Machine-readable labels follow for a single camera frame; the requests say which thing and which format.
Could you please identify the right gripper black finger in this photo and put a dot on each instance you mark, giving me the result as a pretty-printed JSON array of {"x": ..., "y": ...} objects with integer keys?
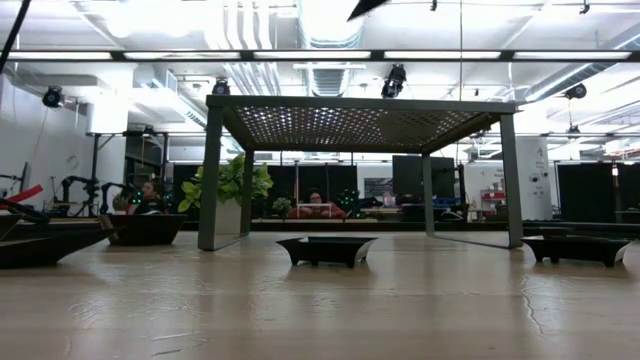
[{"x": 367, "y": 7}]

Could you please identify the small black square plate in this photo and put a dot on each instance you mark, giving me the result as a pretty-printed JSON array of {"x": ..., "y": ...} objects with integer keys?
[
  {"x": 575, "y": 250},
  {"x": 327, "y": 250}
]

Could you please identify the large black square plate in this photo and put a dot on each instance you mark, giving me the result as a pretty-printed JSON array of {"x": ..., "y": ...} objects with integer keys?
[{"x": 145, "y": 231}]

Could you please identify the black teardrop plate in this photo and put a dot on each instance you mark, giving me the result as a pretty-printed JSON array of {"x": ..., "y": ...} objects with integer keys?
[{"x": 40, "y": 252}]

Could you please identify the black background robot arm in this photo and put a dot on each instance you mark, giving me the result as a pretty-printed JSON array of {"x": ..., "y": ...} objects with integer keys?
[
  {"x": 75, "y": 192},
  {"x": 112, "y": 196}
]

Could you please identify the long ceiling light strip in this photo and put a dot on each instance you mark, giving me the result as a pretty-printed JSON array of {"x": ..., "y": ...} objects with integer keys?
[{"x": 310, "y": 55}]

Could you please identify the black spot lamp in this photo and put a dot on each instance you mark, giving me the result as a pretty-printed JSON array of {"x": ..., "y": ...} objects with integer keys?
[
  {"x": 221, "y": 88},
  {"x": 52, "y": 97},
  {"x": 576, "y": 91},
  {"x": 395, "y": 80}
]

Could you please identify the grey perforated metal shelf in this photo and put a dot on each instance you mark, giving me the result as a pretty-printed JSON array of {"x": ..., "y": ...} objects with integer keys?
[{"x": 350, "y": 102}]

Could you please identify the black monitor panel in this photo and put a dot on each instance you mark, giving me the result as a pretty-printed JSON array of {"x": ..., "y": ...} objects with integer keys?
[{"x": 407, "y": 175}]

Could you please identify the person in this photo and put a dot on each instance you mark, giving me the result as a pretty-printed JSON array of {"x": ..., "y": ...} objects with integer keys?
[
  {"x": 316, "y": 206},
  {"x": 150, "y": 197}
]

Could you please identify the small potted plant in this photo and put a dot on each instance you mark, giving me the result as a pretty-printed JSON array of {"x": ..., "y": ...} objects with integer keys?
[{"x": 282, "y": 205}]

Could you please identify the green artificial potted plant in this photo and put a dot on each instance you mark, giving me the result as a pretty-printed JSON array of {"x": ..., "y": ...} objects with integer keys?
[{"x": 230, "y": 182}]

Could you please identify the white column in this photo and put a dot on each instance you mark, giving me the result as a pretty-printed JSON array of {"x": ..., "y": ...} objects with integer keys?
[{"x": 535, "y": 180}]

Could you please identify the red stick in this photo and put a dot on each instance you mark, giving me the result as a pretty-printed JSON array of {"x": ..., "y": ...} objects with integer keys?
[{"x": 22, "y": 195}]

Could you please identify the black aluminium table frame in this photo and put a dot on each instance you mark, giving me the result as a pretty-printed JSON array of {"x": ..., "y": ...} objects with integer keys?
[{"x": 390, "y": 226}]

